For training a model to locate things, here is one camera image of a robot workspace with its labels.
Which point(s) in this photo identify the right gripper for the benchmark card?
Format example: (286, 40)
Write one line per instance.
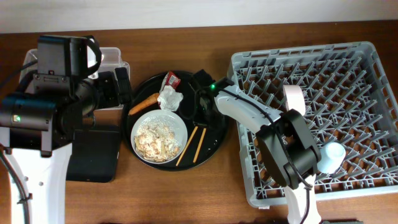
(198, 119)

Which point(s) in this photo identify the wooden chopstick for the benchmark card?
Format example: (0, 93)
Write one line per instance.
(187, 145)
(199, 145)

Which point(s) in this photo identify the white napkin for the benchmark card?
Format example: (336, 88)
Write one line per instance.
(169, 99)

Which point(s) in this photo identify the red snack wrapper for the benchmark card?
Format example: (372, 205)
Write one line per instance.
(170, 79)

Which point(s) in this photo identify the grey plate with food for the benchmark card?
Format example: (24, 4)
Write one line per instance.
(171, 119)

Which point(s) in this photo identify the orange carrot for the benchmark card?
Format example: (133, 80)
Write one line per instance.
(144, 104)

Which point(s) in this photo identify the white pink bowl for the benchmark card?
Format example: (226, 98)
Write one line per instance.
(294, 98)

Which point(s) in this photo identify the light blue cup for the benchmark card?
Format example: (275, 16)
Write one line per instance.
(332, 154)

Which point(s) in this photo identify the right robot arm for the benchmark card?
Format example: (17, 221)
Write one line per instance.
(288, 149)

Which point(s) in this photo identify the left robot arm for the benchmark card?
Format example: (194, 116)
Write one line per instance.
(49, 133)

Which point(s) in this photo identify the grey dishwasher rack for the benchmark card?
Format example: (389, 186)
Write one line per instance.
(348, 100)

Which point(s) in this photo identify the food scraps and rice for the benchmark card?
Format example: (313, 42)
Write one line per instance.
(156, 142)

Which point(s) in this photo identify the clear plastic bin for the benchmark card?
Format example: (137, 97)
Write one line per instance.
(111, 59)

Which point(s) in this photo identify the black rectangular tray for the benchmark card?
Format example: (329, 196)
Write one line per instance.
(95, 154)

